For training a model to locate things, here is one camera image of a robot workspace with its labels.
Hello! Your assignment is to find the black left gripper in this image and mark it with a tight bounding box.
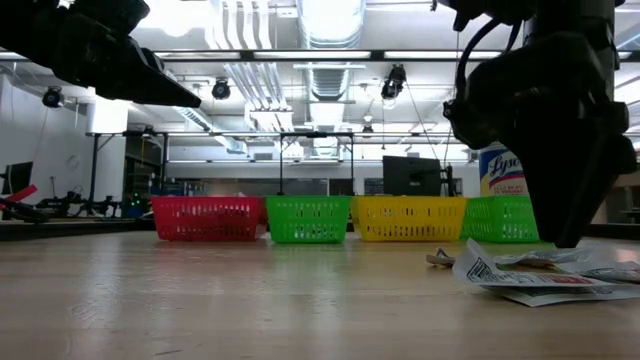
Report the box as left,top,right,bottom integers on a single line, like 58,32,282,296
52,14,201,107

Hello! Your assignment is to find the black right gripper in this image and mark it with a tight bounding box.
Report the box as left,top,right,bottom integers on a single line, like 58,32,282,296
467,32,639,249

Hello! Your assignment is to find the Lysol wipes canister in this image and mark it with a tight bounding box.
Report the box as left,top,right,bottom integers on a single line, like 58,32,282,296
478,142,531,198

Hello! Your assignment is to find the green plastic basket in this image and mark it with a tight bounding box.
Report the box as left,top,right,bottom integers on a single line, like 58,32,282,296
264,195,353,245
460,195,542,244

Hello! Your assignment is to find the red plastic basket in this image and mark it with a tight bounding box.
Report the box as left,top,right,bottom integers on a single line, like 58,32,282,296
151,195,267,243

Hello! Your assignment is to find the black computer monitor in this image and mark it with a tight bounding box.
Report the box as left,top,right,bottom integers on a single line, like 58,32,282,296
0,160,35,197
381,154,443,198

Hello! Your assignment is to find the yellow plastic basket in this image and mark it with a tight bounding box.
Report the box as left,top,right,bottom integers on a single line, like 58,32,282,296
350,195,469,243

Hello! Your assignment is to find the red flat object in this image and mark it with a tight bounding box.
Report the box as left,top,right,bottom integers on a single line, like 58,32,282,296
0,183,40,204

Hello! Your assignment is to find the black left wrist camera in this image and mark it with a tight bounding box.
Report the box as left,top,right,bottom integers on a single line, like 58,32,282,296
74,0,151,36

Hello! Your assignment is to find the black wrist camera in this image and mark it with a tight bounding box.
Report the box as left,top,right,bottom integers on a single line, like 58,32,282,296
442,94,506,151
74,0,151,36

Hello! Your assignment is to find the black hanging camera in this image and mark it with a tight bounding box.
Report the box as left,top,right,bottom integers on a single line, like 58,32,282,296
379,63,408,101
210,78,233,102
41,86,66,109

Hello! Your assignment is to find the black background workstation frame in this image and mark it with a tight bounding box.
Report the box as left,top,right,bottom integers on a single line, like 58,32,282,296
85,129,480,219

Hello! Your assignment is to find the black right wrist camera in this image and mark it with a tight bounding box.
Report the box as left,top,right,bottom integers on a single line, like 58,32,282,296
442,94,506,151

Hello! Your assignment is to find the black table edge rail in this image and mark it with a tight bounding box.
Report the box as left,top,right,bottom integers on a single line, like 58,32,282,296
0,218,640,240

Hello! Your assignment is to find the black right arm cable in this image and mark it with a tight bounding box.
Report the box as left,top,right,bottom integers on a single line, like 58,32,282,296
454,17,524,101

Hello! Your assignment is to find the silver ventilation duct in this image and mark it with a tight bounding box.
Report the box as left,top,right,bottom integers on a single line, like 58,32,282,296
294,0,369,159

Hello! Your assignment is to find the black overhead frame beam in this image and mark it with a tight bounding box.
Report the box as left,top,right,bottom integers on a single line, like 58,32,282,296
0,48,640,63

